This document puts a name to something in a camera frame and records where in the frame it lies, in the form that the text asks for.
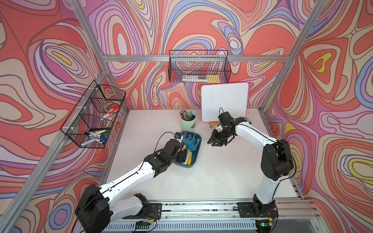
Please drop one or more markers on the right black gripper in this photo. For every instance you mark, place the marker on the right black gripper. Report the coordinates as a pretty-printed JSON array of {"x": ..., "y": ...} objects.
[{"x": 214, "y": 139}]

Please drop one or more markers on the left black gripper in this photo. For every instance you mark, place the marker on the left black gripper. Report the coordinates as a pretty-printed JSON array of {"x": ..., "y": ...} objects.
[{"x": 182, "y": 156}]

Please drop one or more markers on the teal storage box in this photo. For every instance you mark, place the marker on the teal storage box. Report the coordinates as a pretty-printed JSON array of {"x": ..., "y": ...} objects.
[{"x": 194, "y": 153}]

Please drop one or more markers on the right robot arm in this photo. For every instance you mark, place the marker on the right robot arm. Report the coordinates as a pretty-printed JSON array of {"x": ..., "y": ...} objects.
[{"x": 276, "y": 160}]

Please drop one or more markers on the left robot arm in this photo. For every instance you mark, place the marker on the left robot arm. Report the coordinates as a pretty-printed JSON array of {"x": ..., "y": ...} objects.
[{"x": 101, "y": 205}]

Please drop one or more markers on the green pen cup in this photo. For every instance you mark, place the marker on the green pen cup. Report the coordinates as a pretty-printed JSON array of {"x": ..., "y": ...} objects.
[{"x": 188, "y": 120}]

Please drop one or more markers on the pink framed whiteboard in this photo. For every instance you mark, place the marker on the pink framed whiteboard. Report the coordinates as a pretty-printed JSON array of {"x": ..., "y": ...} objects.
[{"x": 219, "y": 98}]

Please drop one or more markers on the yellow eraser in basket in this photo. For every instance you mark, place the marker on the yellow eraser in basket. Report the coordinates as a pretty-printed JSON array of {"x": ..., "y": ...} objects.
[{"x": 213, "y": 79}]

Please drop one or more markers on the red marker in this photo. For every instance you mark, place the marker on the red marker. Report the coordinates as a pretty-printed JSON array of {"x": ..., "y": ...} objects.
[{"x": 110, "y": 112}]

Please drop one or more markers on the blue marker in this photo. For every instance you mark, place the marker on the blue marker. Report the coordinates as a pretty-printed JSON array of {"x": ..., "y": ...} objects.
[{"x": 94, "y": 135}]

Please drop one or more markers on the back wire basket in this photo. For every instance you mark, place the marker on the back wire basket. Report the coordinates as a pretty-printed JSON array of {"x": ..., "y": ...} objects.
[{"x": 193, "y": 66}]

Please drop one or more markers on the wire basket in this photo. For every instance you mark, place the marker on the wire basket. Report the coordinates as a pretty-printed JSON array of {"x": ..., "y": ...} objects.
[
  {"x": 193, "y": 66},
  {"x": 96, "y": 101}
]

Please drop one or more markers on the left wire basket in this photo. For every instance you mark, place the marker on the left wire basket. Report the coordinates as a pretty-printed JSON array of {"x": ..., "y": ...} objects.
[{"x": 96, "y": 101}]

